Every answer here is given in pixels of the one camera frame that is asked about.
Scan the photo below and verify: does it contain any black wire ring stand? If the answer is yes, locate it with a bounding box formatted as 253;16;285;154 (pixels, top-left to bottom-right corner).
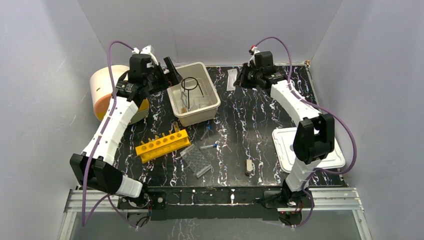
180;76;205;110

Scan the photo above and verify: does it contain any white orange cylindrical device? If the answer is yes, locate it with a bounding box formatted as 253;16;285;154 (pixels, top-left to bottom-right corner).
89;67;150;125

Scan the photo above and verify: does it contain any white tub lid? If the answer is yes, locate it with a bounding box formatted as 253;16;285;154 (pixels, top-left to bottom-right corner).
271;127;346;174

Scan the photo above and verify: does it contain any yellow test tube rack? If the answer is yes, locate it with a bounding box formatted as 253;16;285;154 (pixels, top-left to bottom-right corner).
135;129;191;164

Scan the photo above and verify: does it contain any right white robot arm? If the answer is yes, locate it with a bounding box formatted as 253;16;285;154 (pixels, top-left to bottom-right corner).
233;46;336;208

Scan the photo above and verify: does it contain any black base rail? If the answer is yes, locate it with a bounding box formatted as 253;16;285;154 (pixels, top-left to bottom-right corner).
112;185;316;229

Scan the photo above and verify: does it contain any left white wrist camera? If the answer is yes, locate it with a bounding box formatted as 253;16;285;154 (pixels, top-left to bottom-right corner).
131;45;159;65

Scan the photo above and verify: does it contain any beige plastic tub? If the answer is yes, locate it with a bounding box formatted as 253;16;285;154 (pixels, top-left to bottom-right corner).
167;62;221;127

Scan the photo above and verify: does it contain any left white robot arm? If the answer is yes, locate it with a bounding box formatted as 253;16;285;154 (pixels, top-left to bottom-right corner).
69;53;182;208

